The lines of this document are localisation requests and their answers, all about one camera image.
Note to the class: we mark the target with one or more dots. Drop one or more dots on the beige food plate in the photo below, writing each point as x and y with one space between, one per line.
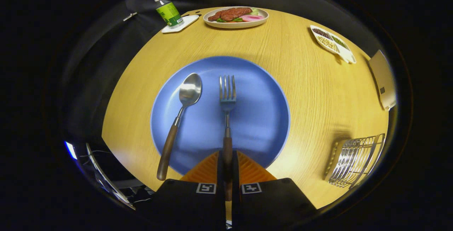
233 24

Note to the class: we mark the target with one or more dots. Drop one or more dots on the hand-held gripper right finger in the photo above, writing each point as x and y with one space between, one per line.
269 202

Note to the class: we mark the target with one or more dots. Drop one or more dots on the silver metal clip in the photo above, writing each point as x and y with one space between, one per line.
130 16

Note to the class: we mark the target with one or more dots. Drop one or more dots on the white divided bean tray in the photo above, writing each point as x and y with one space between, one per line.
348 55

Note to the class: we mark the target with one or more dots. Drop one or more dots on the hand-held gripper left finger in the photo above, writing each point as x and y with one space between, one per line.
191 202

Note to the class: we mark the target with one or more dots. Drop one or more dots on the white toaster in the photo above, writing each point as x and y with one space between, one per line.
384 78

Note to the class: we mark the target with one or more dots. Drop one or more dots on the white square coaster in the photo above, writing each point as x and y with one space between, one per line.
189 21

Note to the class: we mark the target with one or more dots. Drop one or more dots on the blue round plate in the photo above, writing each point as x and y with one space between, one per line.
258 117

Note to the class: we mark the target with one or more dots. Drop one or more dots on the green labelled drink bottle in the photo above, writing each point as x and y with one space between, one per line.
169 13

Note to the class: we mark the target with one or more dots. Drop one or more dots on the pink ham slice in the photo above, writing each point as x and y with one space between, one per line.
253 17

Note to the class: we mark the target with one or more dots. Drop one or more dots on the brown steak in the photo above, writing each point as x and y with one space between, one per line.
230 13

